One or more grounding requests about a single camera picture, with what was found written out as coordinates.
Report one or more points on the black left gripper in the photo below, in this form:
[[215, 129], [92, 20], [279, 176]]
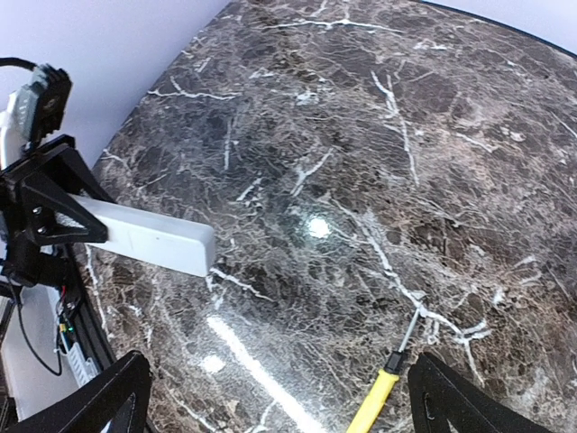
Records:
[[37, 210]]

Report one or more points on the white remote control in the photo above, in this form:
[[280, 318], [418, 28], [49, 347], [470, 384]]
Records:
[[166, 241]]

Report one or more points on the yellow handled screwdriver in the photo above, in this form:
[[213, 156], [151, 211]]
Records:
[[386, 380]]

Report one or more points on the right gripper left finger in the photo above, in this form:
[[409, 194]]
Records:
[[116, 400]]

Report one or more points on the white slotted cable duct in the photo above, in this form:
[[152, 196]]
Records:
[[68, 344]]

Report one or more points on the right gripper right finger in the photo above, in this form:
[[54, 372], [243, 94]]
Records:
[[442, 400]]

